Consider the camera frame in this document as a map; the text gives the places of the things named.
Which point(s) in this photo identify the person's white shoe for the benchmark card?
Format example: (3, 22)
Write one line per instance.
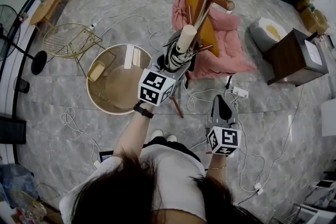
(157, 134)
(171, 138)

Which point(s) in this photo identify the dark tablet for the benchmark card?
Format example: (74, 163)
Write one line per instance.
(105, 156)

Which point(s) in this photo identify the black wrist watch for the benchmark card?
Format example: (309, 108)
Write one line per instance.
(144, 111)

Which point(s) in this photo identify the white plug adapter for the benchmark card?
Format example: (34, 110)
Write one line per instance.
(258, 188)

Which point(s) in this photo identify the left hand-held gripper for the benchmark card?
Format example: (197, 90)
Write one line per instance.
(155, 86)

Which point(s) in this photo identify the small black bin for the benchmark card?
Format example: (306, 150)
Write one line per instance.
(23, 85)

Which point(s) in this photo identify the grey patterned pillow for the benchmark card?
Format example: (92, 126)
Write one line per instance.
(321, 195)

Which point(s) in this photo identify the small gold tray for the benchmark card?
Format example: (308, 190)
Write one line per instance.
(95, 72)

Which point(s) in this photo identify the dark wooden side cabinet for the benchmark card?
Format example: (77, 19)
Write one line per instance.
(288, 60)

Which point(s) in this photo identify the cardboard boxes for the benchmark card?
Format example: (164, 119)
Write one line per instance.
(313, 17)

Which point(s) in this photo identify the round glass table gold rim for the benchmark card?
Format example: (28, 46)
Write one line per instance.
(118, 86)

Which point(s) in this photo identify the yellow cushion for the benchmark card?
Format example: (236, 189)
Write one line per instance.
(210, 34)

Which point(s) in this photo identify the white power strip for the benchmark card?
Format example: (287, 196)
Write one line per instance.
(93, 26)
(240, 92)

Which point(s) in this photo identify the pink padded chair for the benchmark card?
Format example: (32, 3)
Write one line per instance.
(231, 49)

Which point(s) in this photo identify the black standing fan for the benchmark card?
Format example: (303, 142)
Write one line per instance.
(39, 61)

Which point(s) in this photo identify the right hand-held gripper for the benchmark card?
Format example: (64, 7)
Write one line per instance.
(224, 139)

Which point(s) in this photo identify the black monitor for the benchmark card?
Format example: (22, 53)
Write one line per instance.
(11, 129)

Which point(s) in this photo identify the person's white shirt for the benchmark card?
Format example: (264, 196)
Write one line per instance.
(173, 173)

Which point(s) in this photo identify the person's right forearm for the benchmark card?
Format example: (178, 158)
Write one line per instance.
(217, 162)

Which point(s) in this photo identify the person's black shorts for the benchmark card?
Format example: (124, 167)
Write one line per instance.
(181, 148)

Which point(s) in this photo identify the person's left forearm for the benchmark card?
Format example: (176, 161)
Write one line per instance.
(131, 133)

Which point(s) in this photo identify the light wooden coffee table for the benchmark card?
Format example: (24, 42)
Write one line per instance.
(50, 4)

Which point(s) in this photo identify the blue plastic bag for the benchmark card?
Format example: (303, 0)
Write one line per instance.
(15, 183)

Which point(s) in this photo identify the grey egg print bean bag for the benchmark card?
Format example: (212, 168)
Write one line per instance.
(262, 34)

